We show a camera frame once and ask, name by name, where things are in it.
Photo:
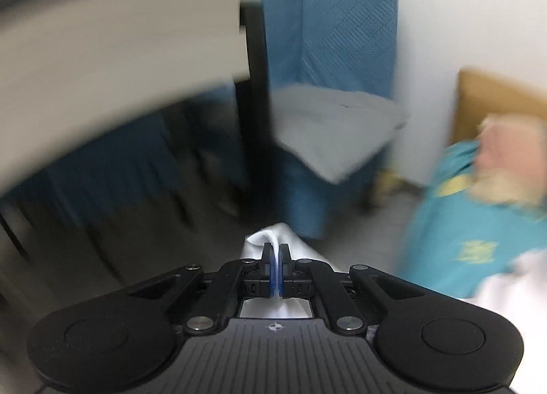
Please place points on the black metal frame post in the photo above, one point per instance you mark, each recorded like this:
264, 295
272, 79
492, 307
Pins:
255, 90

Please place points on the pink beige plush pillow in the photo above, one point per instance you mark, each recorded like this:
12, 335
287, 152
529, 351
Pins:
508, 154

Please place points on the white table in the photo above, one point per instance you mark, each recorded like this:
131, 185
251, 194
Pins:
111, 77

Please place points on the grey folded cloth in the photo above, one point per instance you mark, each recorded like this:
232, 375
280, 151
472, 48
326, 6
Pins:
337, 133

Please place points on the plain white cloth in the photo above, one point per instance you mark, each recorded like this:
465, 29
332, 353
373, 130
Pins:
517, 291

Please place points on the teal printed bedsheet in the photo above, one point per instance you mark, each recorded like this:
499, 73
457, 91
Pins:
461, 227

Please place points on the white printed t-shirt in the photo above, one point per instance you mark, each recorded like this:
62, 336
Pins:
265, 236

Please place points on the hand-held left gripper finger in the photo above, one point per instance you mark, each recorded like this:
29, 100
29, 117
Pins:
280, 278
272, 278

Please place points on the blue quilted covered chair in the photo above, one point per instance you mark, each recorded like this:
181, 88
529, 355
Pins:
342, 26

